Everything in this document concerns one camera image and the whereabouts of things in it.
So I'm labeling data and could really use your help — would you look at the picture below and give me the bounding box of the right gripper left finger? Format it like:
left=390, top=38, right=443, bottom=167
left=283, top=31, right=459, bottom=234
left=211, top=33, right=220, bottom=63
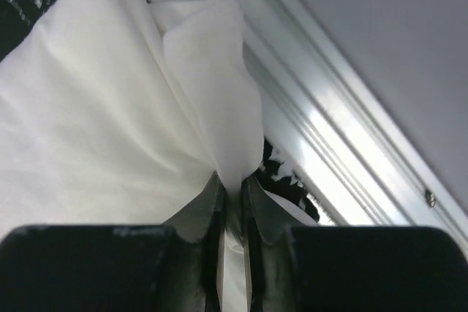
left=162, top=173, right=226, bottom=311

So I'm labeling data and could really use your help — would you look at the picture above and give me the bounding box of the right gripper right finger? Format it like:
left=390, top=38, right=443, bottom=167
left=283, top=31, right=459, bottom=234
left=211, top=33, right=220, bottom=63
left=241, top=176, right=318, bottom=311

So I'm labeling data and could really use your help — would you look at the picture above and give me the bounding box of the white t-shirt robot print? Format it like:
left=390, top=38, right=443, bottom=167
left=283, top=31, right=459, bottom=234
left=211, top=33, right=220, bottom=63
left=1, top=0, right=263, bottom=234

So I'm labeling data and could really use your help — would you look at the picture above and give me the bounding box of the black marble pattern mat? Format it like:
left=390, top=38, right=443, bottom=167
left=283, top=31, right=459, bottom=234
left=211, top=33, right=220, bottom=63
left=1, top=0, right=320, bottom=224

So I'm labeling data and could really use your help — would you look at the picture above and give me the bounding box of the right side aluminium rail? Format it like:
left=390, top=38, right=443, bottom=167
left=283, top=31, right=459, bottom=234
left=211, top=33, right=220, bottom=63
left=238, top=0, right=467, bottom=246

